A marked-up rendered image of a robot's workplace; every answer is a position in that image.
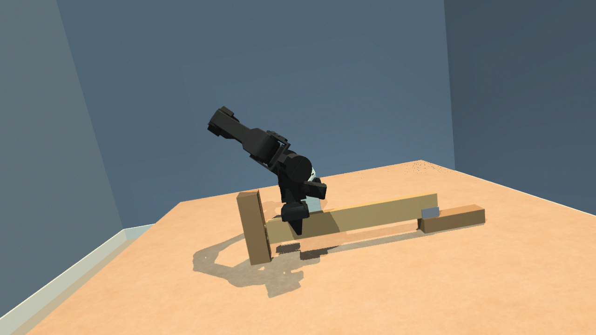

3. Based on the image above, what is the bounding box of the long wooden rail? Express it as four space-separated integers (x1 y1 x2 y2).
265 191 438 244

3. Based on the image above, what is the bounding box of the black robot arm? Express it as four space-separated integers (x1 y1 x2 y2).
207 106 327 200

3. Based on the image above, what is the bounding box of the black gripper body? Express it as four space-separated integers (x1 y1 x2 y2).
278 177 310 222

